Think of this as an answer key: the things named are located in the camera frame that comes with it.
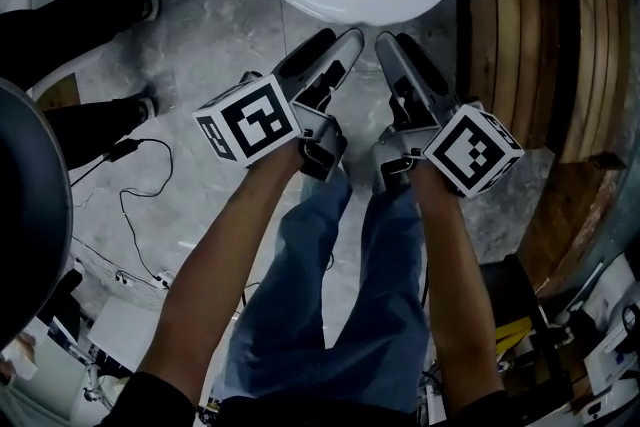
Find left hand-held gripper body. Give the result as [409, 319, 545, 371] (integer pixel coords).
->
[192, 59, 350, 184]

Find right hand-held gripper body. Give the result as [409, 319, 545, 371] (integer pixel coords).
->
[369, 77, 526, 200]

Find person's left forearm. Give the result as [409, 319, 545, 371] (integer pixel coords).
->
[137, 142, 301, 409]

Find person's right forearm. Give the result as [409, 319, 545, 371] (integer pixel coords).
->
[409, 159, 504, 411]

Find wooden slatted platform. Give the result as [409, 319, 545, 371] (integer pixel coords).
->
[455, 0, 632, 299]

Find small black power adapter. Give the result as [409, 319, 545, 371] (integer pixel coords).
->
[106, 138, 143, 163]

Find grey metal curved panel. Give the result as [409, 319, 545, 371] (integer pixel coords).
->
[537, 0, 640, 301]

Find white power strip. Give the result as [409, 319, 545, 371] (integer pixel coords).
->
[149, 268, 175, 290]

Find person's blue jeans legs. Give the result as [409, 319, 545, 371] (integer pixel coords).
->
[214, 167, 432, 416]

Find yellow sheet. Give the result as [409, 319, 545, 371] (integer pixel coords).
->
[493, 318, 532, 352]

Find white box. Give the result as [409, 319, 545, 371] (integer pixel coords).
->
[85, 295, 169, 372]

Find person's black printed t-shirt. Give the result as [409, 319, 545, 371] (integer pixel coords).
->
[107, 372, 514, 427]

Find thin black cable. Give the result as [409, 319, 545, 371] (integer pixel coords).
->
[69, 138, 175, 284]

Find black metal frame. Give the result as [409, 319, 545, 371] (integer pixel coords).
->
[478, 253, 576, 416]

